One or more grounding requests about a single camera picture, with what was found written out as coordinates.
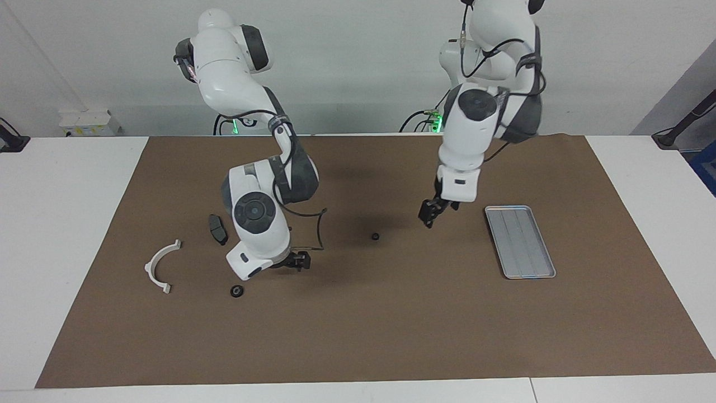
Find silver metal tray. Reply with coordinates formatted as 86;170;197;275
484;205;557;280

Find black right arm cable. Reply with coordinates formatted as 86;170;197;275
268;115;328;251

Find black base cable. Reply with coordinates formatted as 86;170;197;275
398;106;448;135
213;113;263;137

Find black clamp mount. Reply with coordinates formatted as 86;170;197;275
0;118;30;153

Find white power strip box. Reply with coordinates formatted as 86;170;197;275
58;109;121;137

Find blue box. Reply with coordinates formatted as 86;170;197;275
689;140;716;198

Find brown table mat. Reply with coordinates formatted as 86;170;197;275
35;134;716;390

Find long grey brake pad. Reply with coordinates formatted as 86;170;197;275
209;214;229;246

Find white semicircular bracket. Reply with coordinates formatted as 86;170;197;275
144;240;183;295

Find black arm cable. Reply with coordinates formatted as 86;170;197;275
459;0;547;164
268;115;328;251

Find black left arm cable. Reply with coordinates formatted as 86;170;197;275
459;0;547;164

